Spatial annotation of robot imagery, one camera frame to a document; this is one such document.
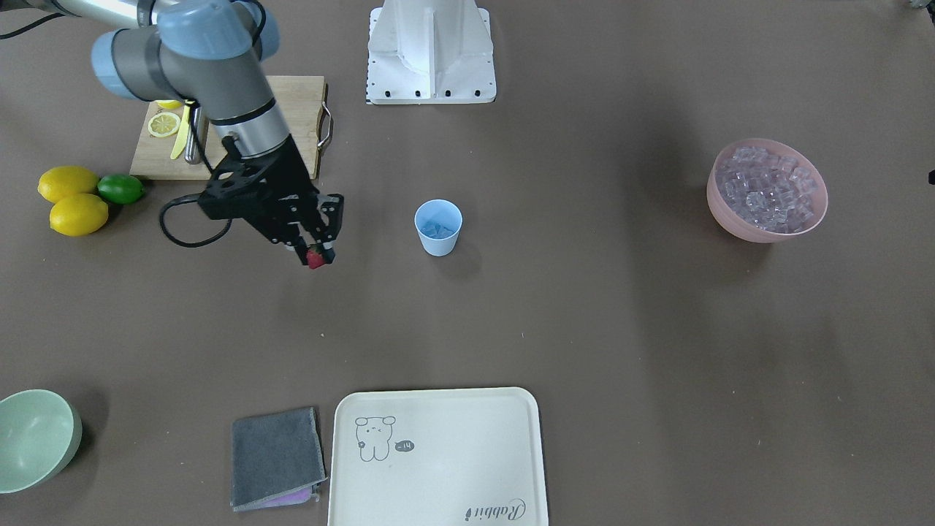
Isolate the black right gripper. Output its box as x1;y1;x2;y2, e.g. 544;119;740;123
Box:
197;136;343;265

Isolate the red strawberry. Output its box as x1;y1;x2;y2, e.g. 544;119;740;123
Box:
305;248;327;270

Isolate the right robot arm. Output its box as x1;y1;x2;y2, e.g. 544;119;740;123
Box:
2;1;344;269

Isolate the blue plastic cup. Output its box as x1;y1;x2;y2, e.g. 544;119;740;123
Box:
413;199;463;257

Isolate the pink bowl of ice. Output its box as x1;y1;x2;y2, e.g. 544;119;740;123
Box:
706;139;829;243

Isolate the wooden cutting board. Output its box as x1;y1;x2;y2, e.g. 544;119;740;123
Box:
129;76;329;182

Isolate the steel muddler bar tool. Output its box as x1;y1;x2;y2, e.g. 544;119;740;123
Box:
183;103;210;164

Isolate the yellow plastic knife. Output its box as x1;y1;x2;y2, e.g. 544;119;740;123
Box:
169;103;191;160

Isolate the lemon half slice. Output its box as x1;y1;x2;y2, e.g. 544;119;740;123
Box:
155;99;185;110
147;111;181;139

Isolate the green lime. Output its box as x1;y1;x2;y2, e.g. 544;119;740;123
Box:
96;174;145;205

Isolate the grey folded cloth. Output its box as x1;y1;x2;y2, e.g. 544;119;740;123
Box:
229;406;327;513

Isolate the yellow lemon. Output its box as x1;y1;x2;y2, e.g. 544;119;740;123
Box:
49;193;110;237
37;164;100;204

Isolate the cream rabbit tray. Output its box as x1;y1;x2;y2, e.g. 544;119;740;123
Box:
327;386;550;525

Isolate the green ceramic bowl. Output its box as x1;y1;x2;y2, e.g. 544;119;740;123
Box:
1;389;83;494

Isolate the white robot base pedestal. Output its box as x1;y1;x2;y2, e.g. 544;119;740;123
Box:
365;1;497;104

